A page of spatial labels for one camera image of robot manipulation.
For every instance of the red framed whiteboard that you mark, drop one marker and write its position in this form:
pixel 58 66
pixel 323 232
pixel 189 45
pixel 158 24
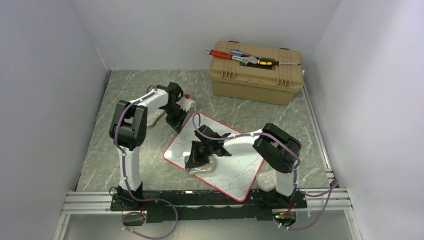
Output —
pixel 233 175

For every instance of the yellow black screwdriver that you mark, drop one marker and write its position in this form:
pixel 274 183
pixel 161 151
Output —
pixel 270 62

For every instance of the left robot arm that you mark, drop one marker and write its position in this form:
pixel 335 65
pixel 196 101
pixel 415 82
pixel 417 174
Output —
pixel 128 130

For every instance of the red handled adjustable wrench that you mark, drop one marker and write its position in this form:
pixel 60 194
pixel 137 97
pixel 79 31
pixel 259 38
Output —
pixel 228 56

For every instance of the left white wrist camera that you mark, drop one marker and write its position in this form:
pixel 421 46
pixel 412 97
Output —
pixel 187 104

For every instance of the tan plastic toolbox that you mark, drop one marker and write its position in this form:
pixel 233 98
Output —
pixel 275 84

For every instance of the aluminium rail frame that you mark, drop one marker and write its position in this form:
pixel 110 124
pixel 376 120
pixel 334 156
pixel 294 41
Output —
pixel 98 202

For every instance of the blue red screwdriver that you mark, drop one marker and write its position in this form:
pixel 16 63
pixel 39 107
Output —
pixel 239 53

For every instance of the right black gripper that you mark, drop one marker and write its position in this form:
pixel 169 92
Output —
pixel 196 159

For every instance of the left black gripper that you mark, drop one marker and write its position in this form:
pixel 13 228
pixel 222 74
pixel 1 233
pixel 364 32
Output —
pixel 177 124

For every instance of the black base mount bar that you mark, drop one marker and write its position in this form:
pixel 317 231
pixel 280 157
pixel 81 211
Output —
pixel 185 205

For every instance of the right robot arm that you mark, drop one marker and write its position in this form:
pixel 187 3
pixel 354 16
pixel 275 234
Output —
pixel 278 148

